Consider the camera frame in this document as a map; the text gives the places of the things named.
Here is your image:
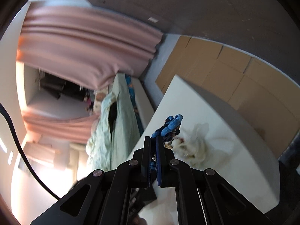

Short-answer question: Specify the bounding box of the blue bead bracelet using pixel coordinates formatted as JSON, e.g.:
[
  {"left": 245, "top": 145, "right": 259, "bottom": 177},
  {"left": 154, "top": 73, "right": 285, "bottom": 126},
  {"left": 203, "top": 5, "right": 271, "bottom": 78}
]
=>
[{"left": 149, "top": 114, "right": 184, "bottom": 169}]

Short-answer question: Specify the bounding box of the black cable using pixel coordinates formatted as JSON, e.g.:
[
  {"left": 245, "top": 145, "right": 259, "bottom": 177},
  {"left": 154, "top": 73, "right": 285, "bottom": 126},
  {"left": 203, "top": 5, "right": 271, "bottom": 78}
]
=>
[{"left": 0, "top": 103, "right": 61, "bottom": 201}]

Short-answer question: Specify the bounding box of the white table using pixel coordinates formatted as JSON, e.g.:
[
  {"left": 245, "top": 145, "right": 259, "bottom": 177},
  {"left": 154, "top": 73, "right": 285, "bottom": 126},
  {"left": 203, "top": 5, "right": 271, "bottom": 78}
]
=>
[{"left": 143, "top": 76, "right": 280, "bottom": 213}]

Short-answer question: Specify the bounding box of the pink curtain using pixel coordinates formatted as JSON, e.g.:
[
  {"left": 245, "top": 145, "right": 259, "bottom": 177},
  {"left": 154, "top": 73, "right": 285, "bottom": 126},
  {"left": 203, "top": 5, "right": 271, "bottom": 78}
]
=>
[{"left": 17, "top": 3, "right": 163, "bottom": 89}]

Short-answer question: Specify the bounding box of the white wall socket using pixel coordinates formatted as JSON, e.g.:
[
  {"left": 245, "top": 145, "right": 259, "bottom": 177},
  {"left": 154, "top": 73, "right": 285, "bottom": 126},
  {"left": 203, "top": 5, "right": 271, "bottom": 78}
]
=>
[{"left": 148, "top": 17, "right": 159, "bottom": 23}]

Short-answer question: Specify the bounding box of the clear plastic bag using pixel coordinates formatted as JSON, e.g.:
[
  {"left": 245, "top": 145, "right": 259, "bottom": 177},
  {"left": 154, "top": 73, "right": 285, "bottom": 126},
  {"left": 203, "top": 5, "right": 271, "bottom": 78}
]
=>
[{"left": 164, "top": 123, "right": 234, "bottom": 170}]

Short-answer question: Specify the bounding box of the green bed blanket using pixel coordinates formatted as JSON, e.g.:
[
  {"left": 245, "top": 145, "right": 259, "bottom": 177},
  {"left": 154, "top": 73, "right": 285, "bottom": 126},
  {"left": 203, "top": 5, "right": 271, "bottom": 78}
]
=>
[{"left": 86, "top": 73, "right": 143, "bottom": 172}]

